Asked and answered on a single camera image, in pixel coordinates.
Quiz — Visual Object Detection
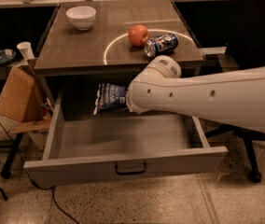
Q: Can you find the blue chip bag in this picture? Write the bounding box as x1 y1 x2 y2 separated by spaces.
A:
93 83 127 115

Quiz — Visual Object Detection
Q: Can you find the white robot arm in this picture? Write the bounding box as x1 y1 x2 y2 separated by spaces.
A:
126 55 265 133

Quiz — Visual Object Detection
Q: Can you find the grey cabinet counter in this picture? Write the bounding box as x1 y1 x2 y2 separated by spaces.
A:
33 0 205 105

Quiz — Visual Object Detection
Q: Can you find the grey open drawer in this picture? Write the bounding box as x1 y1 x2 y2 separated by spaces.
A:
24 80 227 189

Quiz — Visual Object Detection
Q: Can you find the blue soda can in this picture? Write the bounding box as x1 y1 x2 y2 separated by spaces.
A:
144 33 179 58

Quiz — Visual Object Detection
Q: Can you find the red apple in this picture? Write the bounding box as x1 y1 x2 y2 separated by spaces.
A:
128 24 148 47

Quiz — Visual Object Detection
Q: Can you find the white bowl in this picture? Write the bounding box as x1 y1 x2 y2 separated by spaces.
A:
66 6 96 31

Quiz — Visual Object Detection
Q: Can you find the brown cardboard box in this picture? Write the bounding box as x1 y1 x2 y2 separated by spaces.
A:
0 59 51 134

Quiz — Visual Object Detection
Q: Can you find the white paper cup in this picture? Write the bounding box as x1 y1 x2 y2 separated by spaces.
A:
17 42 35 60

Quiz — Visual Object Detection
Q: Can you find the black office chair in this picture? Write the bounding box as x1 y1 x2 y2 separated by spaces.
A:
204 0 265 184

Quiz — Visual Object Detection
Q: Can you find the dark blue plate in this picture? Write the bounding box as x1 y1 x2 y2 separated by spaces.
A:
0 49 16 66

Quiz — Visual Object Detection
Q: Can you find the black table leg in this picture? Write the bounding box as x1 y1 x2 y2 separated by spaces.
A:
0 133 23 179

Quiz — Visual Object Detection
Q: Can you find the black drawer handle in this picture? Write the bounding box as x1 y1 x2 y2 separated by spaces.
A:
115 162 147 175

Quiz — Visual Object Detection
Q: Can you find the black floor cable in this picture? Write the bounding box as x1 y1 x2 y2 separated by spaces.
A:
0 96 81 224

